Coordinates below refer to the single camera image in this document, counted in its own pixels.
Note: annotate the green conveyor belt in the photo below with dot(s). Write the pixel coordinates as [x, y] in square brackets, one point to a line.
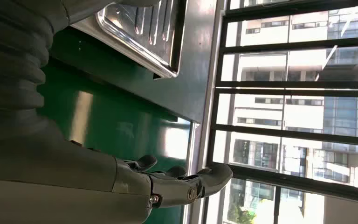
[105, 123]

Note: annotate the electronic scale with steel tray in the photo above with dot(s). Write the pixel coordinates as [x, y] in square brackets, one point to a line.
[142, 34]

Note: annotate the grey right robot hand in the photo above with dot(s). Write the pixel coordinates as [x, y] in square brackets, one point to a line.
[58, 185]

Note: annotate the aluminium conveyor frame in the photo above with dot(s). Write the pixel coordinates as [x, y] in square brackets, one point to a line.
[197, 148]

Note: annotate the black window bars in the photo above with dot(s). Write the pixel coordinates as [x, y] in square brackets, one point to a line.
[290, 85]

